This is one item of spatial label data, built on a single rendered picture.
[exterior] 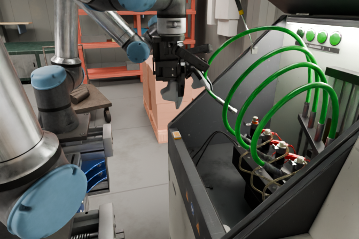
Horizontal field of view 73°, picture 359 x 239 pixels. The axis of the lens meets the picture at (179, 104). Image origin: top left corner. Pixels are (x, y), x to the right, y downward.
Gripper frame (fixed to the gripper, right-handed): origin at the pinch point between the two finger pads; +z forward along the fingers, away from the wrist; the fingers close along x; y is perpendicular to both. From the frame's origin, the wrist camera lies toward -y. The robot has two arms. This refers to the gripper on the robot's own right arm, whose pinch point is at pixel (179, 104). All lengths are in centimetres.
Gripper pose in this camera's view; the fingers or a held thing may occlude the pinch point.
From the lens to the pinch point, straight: 71.6
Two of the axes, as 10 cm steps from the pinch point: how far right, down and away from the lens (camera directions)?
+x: 2.1, 3.6, -9.1
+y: -9.8, 0.8, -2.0
